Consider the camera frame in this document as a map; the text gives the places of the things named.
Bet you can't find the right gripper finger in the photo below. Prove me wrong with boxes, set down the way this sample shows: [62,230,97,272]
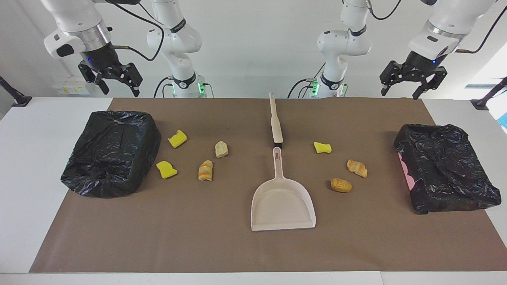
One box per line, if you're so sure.
[118,62,143,97]
[78,61,110,95]

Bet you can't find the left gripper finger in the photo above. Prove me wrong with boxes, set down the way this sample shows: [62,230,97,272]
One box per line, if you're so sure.
[379,60,408,97]
[412,66,448,101]

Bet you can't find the yellow sponge piece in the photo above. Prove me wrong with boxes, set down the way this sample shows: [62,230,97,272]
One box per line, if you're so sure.
[156,160,178,179]
[168,129,188,149]

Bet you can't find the golden croissant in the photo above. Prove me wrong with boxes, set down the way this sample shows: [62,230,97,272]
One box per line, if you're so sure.
[347,159,368,178]

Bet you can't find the striped croissant bread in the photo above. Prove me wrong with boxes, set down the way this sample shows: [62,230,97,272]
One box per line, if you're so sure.
[198,160,214,182]

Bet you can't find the brown bread roll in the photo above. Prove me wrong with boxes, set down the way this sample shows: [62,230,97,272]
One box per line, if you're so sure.
[330,178,353,194]

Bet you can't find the beige hand brush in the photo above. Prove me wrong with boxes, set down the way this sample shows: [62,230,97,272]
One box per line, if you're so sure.
[269,92,284,150]

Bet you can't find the beige plastic dustpan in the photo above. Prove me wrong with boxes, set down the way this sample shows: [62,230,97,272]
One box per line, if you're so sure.
[250,147,316,232]

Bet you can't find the black bag lined pink bin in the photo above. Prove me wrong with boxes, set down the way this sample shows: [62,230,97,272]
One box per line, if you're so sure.
[394,123,502,215]

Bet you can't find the brown table mat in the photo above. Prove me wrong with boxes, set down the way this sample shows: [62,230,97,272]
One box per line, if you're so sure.
[29,98,507,273]

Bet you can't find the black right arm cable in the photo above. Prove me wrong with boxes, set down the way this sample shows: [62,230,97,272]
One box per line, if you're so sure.
[104,0,165,62]

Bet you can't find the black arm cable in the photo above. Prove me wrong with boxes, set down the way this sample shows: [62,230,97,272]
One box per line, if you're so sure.
[104,0,165,62]
[366,0,507,54]

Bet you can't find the white wall socket box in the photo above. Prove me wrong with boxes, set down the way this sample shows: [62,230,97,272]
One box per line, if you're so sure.
[51,76,91,95]

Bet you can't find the black base power cable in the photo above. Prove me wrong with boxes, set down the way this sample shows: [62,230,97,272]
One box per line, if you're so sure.
[154,76,175,98]
[288,63,319,98]

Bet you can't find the black camera stand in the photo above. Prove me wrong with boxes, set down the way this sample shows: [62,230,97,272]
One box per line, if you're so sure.
[471,77,507,110]
[0,76,33,108]

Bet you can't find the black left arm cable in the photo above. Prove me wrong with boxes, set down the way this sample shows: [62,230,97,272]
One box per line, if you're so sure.
[366,0,507,54]

